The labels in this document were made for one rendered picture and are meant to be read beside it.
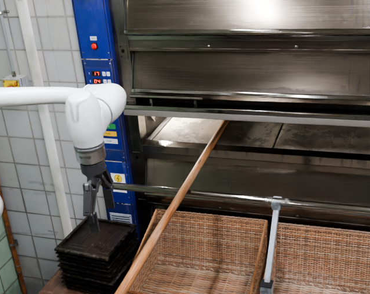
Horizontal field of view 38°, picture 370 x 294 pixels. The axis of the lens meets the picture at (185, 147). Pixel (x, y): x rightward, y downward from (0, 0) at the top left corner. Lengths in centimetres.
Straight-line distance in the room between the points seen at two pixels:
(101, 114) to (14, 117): 132
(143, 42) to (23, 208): 125
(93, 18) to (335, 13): 100
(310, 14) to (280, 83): 30
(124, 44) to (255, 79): 59
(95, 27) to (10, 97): 79
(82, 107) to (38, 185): 147
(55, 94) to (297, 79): 98
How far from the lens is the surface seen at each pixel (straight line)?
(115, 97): 169
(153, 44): 237
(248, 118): 218
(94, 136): 158
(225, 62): 230
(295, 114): 214
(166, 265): 272
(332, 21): 215
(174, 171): 258
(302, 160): 238
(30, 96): 175
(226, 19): 222
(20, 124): 286
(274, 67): 225
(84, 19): 244
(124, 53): 243
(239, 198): 208
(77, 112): 155
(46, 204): 302
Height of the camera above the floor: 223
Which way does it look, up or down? 25 degrees down
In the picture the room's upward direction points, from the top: 5 degrees counter-clockwise
